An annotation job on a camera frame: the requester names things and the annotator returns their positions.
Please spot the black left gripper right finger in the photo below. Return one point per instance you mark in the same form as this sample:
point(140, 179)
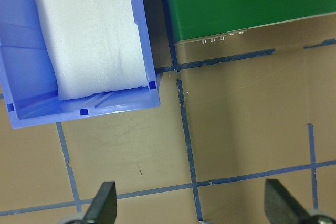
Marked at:
point(281, 207)

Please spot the white foam pad left bin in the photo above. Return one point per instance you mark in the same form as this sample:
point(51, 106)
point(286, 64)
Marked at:
point(94, 46)

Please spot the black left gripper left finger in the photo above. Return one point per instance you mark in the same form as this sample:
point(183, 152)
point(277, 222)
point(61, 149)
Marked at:
point(103, 208)

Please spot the blue bin far left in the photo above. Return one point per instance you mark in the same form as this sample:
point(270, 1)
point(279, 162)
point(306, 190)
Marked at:
point(29, 82)

